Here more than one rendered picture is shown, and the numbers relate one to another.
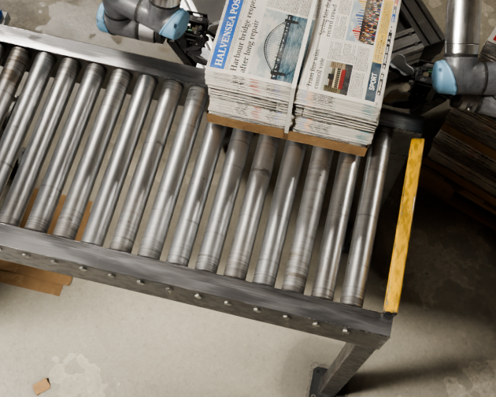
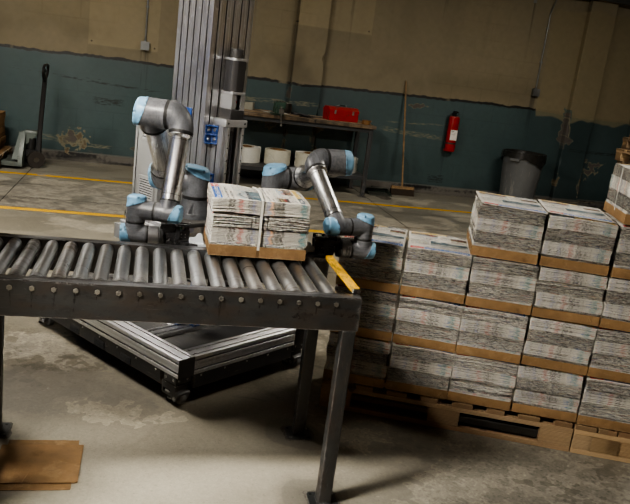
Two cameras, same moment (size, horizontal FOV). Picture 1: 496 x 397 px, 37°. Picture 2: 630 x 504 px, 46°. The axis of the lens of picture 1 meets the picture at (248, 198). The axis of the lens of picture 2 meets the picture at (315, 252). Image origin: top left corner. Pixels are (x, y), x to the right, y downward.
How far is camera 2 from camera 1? 2.08 m
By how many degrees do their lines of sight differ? 54
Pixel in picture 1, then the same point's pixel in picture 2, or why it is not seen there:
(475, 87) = (348, 225)
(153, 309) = (159, 485)
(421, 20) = not seen: hidden behind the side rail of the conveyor
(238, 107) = (229, 232)
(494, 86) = (357, 224)
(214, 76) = (218, 201)
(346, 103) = (292, 207)
